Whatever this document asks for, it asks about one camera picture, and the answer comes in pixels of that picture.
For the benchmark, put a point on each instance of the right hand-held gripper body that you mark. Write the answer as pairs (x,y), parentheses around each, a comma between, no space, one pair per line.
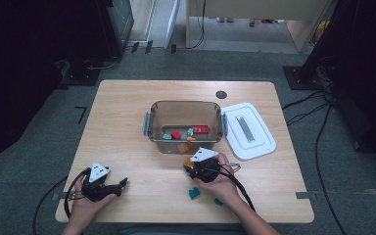
(204,155)

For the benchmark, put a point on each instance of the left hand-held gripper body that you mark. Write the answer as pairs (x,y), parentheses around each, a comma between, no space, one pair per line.
(98,171)

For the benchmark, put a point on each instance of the teal toy brick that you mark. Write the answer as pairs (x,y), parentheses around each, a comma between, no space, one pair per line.
(194,193)
(190,131)
(218,202)
(167,136)

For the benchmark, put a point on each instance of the long red toy brick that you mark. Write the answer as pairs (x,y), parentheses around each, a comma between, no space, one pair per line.
(200,129)

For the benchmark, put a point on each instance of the clear toy brick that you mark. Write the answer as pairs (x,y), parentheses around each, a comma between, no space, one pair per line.
(184,136)

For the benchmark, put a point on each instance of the small red toy brick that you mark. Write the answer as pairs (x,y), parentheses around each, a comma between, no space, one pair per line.
(176,134)

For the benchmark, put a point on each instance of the transparent brown plastic storage box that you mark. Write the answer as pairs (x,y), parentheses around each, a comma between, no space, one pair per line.
(182,112)

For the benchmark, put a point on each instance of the white plastic box lid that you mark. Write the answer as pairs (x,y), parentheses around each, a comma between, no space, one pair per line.
(249,130)

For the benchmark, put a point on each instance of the person's right hand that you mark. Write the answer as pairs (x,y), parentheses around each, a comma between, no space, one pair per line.
(222,189)

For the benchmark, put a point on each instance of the person's left hand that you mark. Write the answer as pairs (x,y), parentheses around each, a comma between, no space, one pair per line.
(84,210)

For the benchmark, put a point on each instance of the grey tape strip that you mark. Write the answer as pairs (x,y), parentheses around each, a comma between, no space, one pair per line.
(305,195)
(56,196)

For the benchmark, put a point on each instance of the person's dark clothing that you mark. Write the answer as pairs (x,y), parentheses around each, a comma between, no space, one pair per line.
(176,230)

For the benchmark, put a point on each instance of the black stand base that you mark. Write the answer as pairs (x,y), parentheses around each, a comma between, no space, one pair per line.
(298,78)
(80,76)

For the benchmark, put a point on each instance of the white panel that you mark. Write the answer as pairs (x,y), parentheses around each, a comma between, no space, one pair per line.
(173,23)

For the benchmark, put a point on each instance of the small pale object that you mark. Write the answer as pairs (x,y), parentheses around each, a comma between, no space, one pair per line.
(225,19)

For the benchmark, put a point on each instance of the small red object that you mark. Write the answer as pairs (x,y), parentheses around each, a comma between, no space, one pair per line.
(252,22)

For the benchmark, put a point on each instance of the dark glass cabinet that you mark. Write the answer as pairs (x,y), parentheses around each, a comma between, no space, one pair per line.
(120,23)

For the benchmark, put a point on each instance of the light wooden desk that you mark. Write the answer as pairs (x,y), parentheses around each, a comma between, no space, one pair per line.
(258,8)

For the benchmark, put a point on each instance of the yellow object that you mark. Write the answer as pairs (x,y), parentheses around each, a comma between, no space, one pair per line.
(321,31)

